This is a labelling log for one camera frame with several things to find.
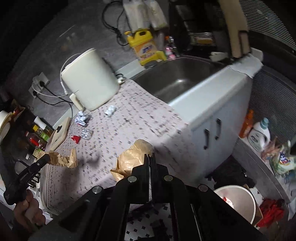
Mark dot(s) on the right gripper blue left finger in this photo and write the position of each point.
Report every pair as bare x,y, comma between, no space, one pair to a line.
140,185

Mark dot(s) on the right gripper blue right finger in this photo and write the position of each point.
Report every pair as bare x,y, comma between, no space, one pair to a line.
158,183

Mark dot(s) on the brown paper bag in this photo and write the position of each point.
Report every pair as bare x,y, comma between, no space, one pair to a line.
130,158

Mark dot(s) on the silver pill blister pack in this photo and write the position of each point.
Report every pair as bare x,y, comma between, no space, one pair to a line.
86,134

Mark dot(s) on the small red paper scrap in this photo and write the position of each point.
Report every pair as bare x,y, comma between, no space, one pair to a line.
76,139

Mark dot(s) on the small white wrapper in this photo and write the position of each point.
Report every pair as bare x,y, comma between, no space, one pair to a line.
110,111

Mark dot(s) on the white printed paper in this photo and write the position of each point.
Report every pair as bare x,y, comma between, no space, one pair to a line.
82,118

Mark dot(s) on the colourful snack wrapper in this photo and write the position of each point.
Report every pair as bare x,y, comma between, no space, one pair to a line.
70,161

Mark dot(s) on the white paper trash bucket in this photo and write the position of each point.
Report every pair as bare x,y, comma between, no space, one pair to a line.
240,199

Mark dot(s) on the person's left hand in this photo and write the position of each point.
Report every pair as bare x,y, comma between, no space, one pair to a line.
28,214

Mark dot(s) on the red cap sauce bottle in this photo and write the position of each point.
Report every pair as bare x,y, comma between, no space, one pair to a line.
35,141

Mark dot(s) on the patterned pink table cloth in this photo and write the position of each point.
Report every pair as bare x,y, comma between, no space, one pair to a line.
139,115

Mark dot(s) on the green label oil bottle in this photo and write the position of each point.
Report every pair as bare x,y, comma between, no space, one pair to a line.
44,134

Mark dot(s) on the white bowl on shelf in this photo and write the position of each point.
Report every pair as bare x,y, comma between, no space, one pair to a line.
5,124

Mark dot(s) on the white cabinet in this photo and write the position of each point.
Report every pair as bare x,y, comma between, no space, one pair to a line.
214,110

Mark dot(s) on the orange spray bottle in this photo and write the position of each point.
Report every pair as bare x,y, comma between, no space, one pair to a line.
247,125

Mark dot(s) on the stainless steel sink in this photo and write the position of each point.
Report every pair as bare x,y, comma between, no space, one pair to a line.
168,80

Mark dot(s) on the white laundry detergent bottle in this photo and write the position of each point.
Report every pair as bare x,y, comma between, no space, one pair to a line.
259,136

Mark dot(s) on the red plastic bag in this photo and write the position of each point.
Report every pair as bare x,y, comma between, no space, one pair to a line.
272,211

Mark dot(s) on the cream air fryer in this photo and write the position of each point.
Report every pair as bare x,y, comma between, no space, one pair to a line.
91,79

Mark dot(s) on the green white refill pouch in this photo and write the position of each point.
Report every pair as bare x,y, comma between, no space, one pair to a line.
283,161

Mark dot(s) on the yellow sponge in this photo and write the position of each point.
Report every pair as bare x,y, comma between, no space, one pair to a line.
161,56

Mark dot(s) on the small pink bottle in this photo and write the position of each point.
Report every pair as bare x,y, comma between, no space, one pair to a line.
170,49

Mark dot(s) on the yellow dish soap bottle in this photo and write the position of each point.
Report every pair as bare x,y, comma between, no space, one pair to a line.
143,46

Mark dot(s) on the white cloth on counter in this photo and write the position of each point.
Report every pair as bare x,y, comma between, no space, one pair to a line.
248,65

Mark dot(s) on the black dish rack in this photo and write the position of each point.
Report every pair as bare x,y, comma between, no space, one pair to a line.
199,29

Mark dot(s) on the hanging plastic bags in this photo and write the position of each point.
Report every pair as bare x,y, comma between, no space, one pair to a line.
144,15

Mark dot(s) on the wooden cutting board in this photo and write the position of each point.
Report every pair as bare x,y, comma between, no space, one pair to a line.
237,28

